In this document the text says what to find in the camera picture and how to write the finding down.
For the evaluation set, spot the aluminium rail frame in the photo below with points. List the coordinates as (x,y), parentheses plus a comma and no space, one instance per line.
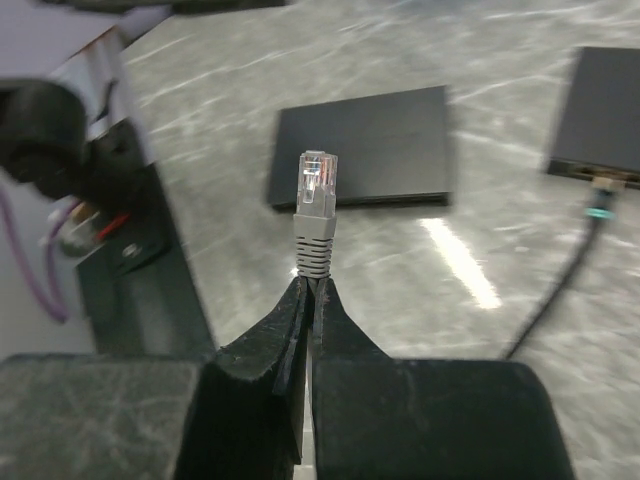
(88,72)

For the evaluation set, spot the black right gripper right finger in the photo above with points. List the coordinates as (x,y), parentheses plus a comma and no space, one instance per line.
(380,417)

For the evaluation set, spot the black network switch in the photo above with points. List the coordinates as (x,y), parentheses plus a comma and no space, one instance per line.
(391,148)
(597,131)

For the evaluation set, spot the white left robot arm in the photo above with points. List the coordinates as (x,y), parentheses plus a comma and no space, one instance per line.
(43,135)

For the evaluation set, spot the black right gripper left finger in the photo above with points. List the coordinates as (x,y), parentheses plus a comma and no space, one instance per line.
(237,413)

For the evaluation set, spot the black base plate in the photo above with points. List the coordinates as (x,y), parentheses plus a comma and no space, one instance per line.
(137,290)

